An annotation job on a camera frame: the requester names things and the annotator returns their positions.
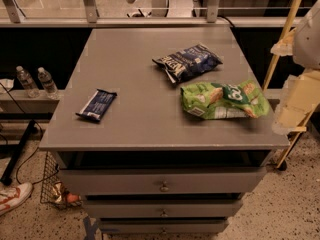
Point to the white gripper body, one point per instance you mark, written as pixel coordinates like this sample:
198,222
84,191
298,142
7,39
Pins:
308,39

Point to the blue chip bag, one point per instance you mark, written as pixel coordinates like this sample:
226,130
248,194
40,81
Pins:
188,63

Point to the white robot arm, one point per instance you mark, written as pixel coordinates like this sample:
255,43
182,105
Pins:
310,24

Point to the green chip bag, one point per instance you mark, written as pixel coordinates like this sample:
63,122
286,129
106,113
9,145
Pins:
209,100

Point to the blue rxbar blueberry bar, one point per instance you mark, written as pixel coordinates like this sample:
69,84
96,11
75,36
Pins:
97,106

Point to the yellow wooden pole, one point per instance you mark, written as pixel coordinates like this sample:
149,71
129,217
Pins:
287,26

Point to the grey metal railing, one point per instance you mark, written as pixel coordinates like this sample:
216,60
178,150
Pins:
97,13

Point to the grey drawer cabinet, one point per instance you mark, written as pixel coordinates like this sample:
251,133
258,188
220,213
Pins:
117,165

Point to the top drawer knob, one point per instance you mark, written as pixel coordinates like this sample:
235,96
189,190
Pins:
164,187

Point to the drawer knob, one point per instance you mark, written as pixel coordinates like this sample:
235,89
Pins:
163,213
164,187

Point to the middle drawer knob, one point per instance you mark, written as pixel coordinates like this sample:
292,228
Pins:
163,213

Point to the right clear water bottle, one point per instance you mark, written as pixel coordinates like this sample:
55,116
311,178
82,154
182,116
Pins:
48,83

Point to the clear water bottle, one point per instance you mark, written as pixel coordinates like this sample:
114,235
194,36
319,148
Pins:
48,83
27,82

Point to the left clear water bottle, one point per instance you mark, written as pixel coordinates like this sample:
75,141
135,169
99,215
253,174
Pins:
27,82

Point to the black metal bar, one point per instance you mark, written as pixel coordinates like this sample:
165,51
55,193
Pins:
6,176

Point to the white orange sneaker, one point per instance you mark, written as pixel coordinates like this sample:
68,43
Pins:
12,197

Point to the black wire basket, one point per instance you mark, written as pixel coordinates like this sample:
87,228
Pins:
53,191

